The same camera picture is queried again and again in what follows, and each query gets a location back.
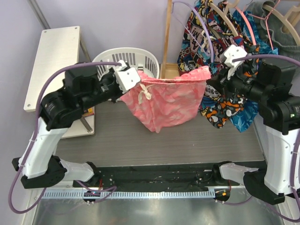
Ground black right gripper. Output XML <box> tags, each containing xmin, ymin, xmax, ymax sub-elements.
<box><xmin>208</xmin><ymin>60</ymin><xmax>270</xmax><ymax>103</ymax></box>

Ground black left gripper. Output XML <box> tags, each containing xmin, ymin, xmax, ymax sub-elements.
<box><xmin>79</xmin><ymin>67</ymin><xmax>128</xmax><ymax>112</ymax></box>

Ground lilac plastic hanger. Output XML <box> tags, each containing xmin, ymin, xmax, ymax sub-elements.
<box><xmin>171</xmin><ymin>1</ymin><xmax>213</xmax><ymax>65</ymax></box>

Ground pink patterned shorts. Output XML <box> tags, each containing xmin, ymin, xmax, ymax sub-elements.
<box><xmin>120</xmin><ymin>66</ymin><xmax>211</xmax><ymax>133</ymax></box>

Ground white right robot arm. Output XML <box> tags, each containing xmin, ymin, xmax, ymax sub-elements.
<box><xmin>208</xmin><ymin>55</ymin><xmax>300</xmax><ymax>205</ymax></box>

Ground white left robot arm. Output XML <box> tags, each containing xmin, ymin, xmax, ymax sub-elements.
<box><xmin>12</xmin><ymin>60</ymin><xmax>140</xmax><ymax>189</ymax></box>

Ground black orange camo shorts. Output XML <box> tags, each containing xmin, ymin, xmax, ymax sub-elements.
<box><xmin>200</xmin><ymin>1</ymin><xmax>260</xmax><ymax>129</ymax></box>

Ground comic print shorts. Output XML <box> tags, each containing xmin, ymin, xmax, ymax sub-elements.
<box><xmin>177</xmin><ymin>0</ymin><xmax>247</xmax><ymax>113</ymax></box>

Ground blue patterned shorts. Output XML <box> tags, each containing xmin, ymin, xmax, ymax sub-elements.
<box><xmin>230</xmin><ymin>11</ymin><xmax>278</xmax><ymax>132</ymax></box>

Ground pink plastic hanger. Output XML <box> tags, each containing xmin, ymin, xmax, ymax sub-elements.
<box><xmin>235</xmin><ymin>6</ymin><xmax>257</xmax><ymax>45</ymax></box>

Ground grey green shorts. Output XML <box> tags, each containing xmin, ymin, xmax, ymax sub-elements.
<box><xmin>245</xmin><ymin>1</ymin><xmax>300</xmax><ymax>66</ymax></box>

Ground beige wooden hanger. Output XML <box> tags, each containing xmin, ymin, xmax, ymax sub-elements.
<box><xmin>202</xmin><ymin>0</ymin><xmax>243</xmax><ymax>38</ymax></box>
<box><xmin>262</xmin><ymin>0</ymin><xmax>300</xmax><ymax>46</ymax></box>

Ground beige wooden hanger far right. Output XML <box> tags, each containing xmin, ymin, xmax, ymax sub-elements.
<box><xmin>262</xmin><ymin>0</ymin><xmax>300</xmax><ymax>46</ymax></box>

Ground red book stack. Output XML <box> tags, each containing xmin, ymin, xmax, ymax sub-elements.
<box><xmin>82</xmin><ymin>107</ymin><xmax>95</xmax><ymax>117</ymax></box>

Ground wooden clothes rack stand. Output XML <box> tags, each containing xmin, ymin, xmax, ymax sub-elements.
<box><xmin>159</xmin><ymin>0</ymin><xmax>179</xmax><ymax>79</ymax></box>

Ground white plastic laundry basket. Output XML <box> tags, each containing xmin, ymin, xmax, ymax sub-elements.
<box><xmin>93</xmin><ymin>47</ymin><xmax>160</xmax><ymax>79</ymax></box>

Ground white side shelf table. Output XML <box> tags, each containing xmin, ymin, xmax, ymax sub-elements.
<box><xmin>23</xmin><ymin>26</ymin><xmax>95</xmax><ymax>139</ymax></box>

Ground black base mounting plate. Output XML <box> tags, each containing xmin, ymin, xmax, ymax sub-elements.
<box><xmin>83</xmin><ymin>163</ymin><xmax>238</xmax><ymax>192</ymax></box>

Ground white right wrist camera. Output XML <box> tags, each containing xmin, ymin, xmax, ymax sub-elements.
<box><xmin>221</xmin><ymin>45</ymin><xmax>248</xmax><ymax>80</ymax></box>

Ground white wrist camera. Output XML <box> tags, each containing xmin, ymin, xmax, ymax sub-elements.
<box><xmin>114</xmin><ymin>60</ymin><xmax>141</xmax><ymax>94</ymax></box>
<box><xmin>221</xmin><ymin>45</ymin><xmax>248</xmax><ymax>80</ymax></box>

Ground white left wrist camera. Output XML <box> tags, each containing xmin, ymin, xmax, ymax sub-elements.
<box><xmin>114</xmin><ymin>60</ymin><xmax>141</xmax><ymax>94</ymax></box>

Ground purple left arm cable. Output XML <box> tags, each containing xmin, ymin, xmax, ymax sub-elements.
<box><xmin>8</xmin><ymin>61</ymin><xmax>122</xmax><ymax>214</ymax></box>

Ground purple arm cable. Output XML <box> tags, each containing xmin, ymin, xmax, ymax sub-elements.
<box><xmin>8</xmin><ymin>61</ymin><xmax>122</xmax><ymax>214</ymax></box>
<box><xmin>214</xmin><ymin>54</ymin><xmax>300</xmax><ymax>222</ymax></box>

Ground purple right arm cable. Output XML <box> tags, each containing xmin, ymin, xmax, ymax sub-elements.
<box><xmin>214</xmin><ymin>54</ymin><xmax>300</xmax><ymax>222</ymax></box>

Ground thin pink wire hanger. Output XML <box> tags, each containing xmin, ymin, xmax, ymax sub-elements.
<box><xmin>246</xmin><ymin>0</ymin><xmax>280</xmax><ymax>50</ymax></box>

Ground slotted white cable duct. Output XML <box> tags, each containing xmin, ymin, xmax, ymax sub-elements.
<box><xmin>43</xmin><ymin>189</ymin><xmax>215</xmax><ymax>200</ymax></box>

